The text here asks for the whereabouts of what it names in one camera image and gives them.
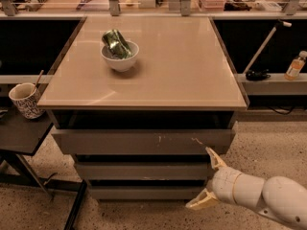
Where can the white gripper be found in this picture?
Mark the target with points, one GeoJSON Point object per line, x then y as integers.
{"type": "Point", "coordinates": [224, 183]}

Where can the grey drawer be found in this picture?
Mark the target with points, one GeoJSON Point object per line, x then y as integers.
{"type": "Point", "coordinates": [144, 171]}
{"type": "Point", "coordinates": [142, 141]}
{"type": "Point", "coordinates": [144, 193]}

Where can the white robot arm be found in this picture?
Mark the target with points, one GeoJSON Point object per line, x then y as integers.
{"type": "Point", "coordinates": [278, 198]}

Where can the grey bottom drawer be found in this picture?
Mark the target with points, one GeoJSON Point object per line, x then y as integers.
{"type": "Point", "coordinates": [144, 193]}

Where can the grey drawer cabinet glass top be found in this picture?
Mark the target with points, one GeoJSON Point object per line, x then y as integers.
{"type": "Point", "coordinates": [181, 80]}

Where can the grey top drawer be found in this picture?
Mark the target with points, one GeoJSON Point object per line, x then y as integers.
{"type": "Point", "coordinates": [142, 141]}

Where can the small black object on ledge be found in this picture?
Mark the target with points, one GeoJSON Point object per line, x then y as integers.
{"type": "Point", "coordinates": [257, 75]}

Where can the orange liquid bottle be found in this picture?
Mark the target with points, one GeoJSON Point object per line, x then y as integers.
{"type": "Point", "coordinates": [296, 66]}

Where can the white ceramic bowl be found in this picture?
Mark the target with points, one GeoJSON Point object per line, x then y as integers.
{"type": "Point", "coordinates": [120, 65]}

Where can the green metal can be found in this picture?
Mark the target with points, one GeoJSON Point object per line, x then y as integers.
{"type": "Point", "coordinates": [116, 44]}

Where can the dark side table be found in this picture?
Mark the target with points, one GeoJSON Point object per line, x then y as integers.
{"type": "Point", "coordinates": [20, 137]}

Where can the wooden stick in mug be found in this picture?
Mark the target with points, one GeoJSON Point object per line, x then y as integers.
{"type": "Point", "coordinates": [37, 81]}

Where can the patterned white mug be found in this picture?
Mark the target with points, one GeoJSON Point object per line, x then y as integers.
{"type": "Point", "coordinates": [25, 97]}

